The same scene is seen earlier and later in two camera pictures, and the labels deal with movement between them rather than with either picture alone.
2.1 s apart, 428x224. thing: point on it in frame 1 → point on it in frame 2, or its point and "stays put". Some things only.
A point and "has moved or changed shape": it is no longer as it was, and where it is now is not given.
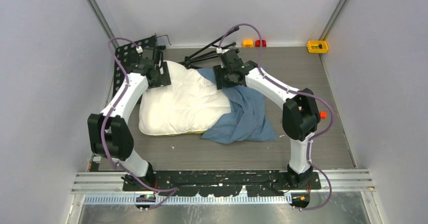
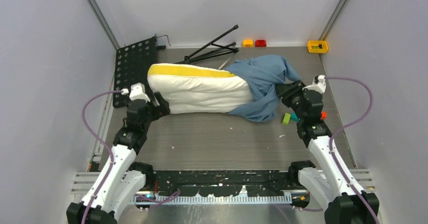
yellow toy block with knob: x=317 y=46 stays put
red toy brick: x=257 y=43 stays put
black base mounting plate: x=221 y=183 stays put
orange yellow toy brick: x=248 y=43 stays put
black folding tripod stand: x=210 y=50 stays put
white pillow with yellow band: x=192 y=103 has moved or changed shape
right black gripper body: x=222 y=77 → x=301 y=113
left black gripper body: x=163 y=79 → x=146 y=121
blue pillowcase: x=248 y=121 → x=264 y=73
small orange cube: x=323 y=115 stays put
